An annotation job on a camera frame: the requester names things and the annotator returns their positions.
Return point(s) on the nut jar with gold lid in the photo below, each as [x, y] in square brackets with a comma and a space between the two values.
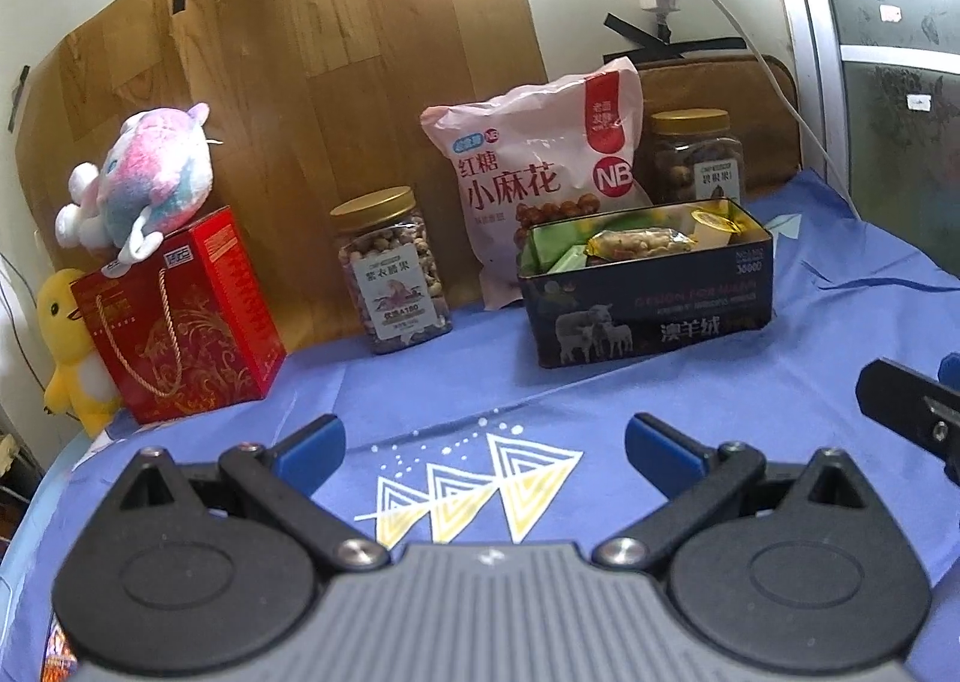
[390, 277]

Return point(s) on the blue printed cloth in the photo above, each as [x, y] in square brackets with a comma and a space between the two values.
[450, 389]

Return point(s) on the dark nut jar, gold lid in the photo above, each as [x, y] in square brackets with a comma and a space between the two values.
[697, 157]

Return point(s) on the light green snack packet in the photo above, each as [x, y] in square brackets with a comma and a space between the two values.
[574, 260]

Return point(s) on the frosted glass window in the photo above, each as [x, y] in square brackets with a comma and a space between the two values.
[892, 127]

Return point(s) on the dark tin box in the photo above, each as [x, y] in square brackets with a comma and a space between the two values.
[660, 314]

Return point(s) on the yellow duck plush toy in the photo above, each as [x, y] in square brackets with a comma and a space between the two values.
[67, 322]

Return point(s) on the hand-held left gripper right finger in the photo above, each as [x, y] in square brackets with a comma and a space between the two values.
[660, 449]

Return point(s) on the clear nut snack packet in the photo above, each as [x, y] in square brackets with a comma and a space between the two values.
[637, 243]

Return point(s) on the pink and blue plush toy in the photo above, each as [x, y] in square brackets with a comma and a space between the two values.
[150, 164]

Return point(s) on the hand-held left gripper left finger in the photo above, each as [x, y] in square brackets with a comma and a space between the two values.
[315, 446]

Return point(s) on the jelly cup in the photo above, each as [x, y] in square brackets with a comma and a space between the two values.
[712, 224]

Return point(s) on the red gift bag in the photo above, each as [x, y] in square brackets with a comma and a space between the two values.
[195, 322]

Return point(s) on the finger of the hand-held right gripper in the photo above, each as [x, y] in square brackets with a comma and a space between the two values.
[907, 404]
[949, 370]

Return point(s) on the pink snack bag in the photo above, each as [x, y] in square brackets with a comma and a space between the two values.
[525, 149]

